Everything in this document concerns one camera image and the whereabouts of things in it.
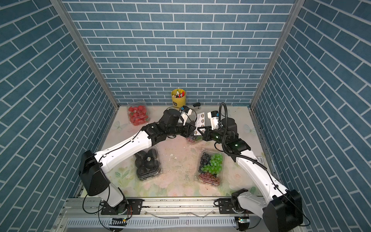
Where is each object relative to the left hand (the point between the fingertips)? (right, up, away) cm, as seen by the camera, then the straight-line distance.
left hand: (199, 129), depth 75 cm
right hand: (0, 0, -1) cm, 1 cm away
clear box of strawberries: (-45, +10, +33) cm, 57 cm away
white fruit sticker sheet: (+1, +4, -1) cm, 4 cm away
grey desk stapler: (+1, +17, +44) cm, 47 cm away
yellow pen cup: (-14, +21, +33) cm, 42 cm away
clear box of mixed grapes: (+7, -22, +6) cm, 24 cm away
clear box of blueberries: (-2, -8, +19) cm, 21 cm away
